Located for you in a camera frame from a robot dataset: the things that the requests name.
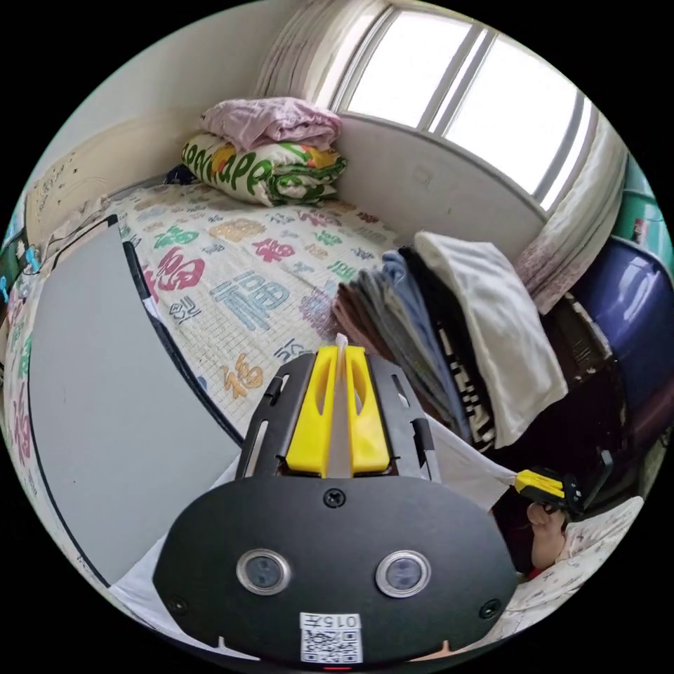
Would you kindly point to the window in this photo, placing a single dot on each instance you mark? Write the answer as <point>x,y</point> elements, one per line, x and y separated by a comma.
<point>474,89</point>

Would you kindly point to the person's left hand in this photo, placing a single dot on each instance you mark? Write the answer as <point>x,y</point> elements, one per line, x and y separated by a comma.
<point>432,654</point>

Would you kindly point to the pile of clothes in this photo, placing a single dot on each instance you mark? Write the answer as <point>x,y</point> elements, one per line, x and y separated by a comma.
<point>500,326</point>

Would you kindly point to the grey folding board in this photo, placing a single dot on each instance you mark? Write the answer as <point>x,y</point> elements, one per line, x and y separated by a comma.
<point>105,368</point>

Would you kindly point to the pale patterned curtain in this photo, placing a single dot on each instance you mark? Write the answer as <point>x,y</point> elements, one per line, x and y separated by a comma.
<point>579,221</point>
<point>305,58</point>

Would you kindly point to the folded printed quilt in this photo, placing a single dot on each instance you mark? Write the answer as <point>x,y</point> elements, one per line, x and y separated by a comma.
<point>247,174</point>

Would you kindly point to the bed with printed mat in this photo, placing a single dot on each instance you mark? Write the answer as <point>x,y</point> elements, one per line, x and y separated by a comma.
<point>237,253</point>

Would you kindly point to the white short sleeve shirt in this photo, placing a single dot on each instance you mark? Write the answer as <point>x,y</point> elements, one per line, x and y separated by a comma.
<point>463,468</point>

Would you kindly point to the person's right forearm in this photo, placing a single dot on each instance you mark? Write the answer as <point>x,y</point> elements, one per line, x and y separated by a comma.
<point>590,563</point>

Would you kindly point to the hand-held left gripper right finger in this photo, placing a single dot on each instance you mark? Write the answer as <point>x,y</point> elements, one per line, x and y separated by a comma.
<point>366,426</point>

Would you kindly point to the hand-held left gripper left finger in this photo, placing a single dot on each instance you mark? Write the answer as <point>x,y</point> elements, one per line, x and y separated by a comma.
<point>310,421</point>

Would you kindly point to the person's right hand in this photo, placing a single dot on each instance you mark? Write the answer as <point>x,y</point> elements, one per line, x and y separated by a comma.
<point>545,534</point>

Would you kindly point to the dark blue plastic tub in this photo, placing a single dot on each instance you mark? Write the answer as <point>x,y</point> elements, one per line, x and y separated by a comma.
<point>626,326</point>

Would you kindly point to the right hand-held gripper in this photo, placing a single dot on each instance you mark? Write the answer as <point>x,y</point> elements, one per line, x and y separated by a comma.
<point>573,497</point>

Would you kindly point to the folded pink blanket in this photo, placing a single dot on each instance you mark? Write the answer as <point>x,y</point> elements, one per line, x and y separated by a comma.
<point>268,121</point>

